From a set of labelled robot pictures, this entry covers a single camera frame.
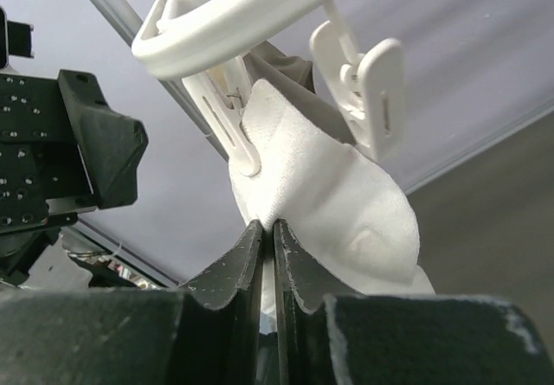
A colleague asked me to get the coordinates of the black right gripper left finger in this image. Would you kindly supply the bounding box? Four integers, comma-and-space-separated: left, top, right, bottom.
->
1, 221, 264, 384

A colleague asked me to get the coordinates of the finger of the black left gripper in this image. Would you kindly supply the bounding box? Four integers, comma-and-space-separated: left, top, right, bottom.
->
58, 69, 149, 209

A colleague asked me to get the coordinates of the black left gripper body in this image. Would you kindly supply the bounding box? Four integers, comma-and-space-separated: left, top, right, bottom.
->
1, 74, 87, 234

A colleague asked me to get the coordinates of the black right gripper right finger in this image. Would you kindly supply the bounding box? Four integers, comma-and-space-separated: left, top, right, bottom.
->
273, 220, 553, 384

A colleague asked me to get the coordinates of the white hanger clip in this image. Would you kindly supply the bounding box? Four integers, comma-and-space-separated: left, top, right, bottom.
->
310, 0, 406, 162
182, 55, 261, 176

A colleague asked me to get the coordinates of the white sock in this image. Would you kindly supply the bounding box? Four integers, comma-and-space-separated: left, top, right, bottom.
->
229, 80, 435, 295

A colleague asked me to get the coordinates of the white clip sock hanger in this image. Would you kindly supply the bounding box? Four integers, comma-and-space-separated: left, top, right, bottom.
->
130, 0, 377, 79

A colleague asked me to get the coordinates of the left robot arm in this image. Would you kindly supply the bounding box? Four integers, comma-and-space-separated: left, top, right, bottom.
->
1, 70, 148, 286

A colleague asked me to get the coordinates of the grey metal stand pole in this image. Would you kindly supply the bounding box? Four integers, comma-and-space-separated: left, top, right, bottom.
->
64, 0, 235, 161

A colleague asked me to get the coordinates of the beige sock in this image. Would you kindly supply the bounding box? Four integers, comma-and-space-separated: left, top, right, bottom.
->
244, 42, 355, 145

